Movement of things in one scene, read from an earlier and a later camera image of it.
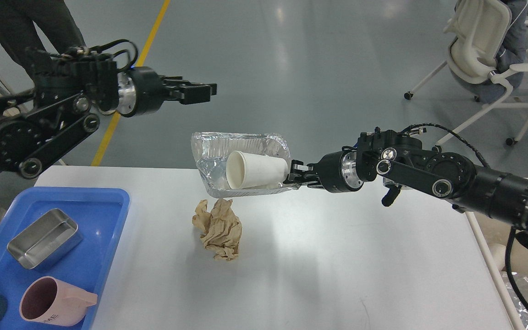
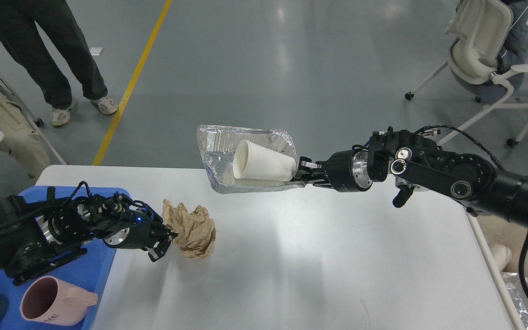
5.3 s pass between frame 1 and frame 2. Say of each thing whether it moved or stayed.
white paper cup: moved
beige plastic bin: stayed
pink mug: stayed
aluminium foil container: moved
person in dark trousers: stayed
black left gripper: moved
